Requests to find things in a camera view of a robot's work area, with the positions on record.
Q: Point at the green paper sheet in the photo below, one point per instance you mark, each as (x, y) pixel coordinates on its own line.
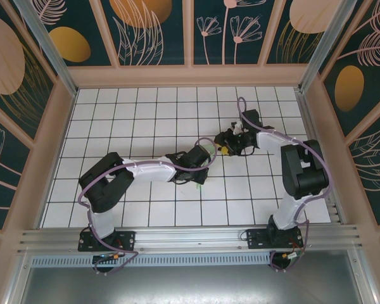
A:
(209, 146)

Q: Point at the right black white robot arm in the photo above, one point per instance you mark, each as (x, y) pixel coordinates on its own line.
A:
(286, 212)

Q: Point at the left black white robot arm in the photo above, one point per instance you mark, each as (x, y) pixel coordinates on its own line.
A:
(152, 171)

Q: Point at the grey metal sheet panel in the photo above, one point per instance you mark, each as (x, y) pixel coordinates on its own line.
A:
(190, 285)

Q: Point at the green circuit board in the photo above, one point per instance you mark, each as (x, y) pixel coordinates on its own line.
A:
(296, 257)

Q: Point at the aluminium side rail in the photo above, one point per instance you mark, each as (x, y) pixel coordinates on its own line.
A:
(320, 164)

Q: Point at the aluminium mounting rail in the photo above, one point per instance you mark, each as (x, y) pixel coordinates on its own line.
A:
(190, 237)

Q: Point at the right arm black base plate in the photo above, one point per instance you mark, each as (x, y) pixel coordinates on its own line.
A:
(256, 239)

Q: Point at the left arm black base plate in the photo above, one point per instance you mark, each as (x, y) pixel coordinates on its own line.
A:
(126, 237)

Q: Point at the aluminium frame post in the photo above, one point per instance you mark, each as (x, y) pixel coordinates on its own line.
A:
(50, 54)
(323, 47)

